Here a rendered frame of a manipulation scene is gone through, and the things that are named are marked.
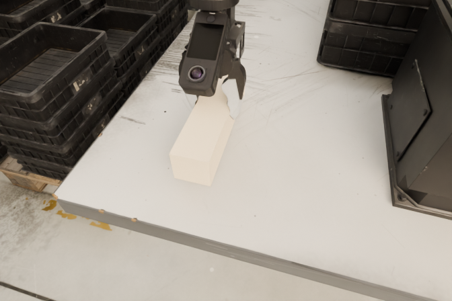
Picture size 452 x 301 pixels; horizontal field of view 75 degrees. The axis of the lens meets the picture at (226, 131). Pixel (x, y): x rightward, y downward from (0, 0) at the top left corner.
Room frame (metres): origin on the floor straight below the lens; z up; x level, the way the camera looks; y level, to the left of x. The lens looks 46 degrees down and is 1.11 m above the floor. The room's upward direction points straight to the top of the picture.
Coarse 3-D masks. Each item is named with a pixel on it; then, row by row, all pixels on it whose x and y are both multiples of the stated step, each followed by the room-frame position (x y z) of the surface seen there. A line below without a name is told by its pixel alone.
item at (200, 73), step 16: (208, 16) 0.38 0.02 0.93; (224, 16) 0.38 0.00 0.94; (192, 32) 0.36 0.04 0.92; (208, 32) 0.36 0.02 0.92; (224, 32) 0.36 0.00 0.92; (192, 48) 0.34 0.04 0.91; (208, 48) 0.34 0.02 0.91; (224, 48) 0.35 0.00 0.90; (192, 64) 0.32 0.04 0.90; (208, 64) 0.32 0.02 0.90; (192, 80) 0.30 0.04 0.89; (208, 80) 0.30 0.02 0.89; (208, 96) 0.30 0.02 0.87
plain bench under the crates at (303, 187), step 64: (256, 0) 1.03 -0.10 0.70; (320, 0) 1.03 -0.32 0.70; (256, 64) 0.63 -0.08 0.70; (320, 64) 0.63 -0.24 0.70; (128, 128) 0.41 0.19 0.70; (256, 128) 0.41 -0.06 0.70; (320, 128) 0.41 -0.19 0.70; (64, 192) 0.26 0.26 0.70; (128, 192) 0.26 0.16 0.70; (192, 192) 0.26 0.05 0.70; (256, 192) 0.26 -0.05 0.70; (320, 192) 0.26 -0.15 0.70; (384, 192) 0.26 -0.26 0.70; (256, 256) 0.16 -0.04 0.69; (320, 256) 0.16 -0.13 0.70; (384, 256) 0.16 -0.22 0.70; (448, 256) 0.16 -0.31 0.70
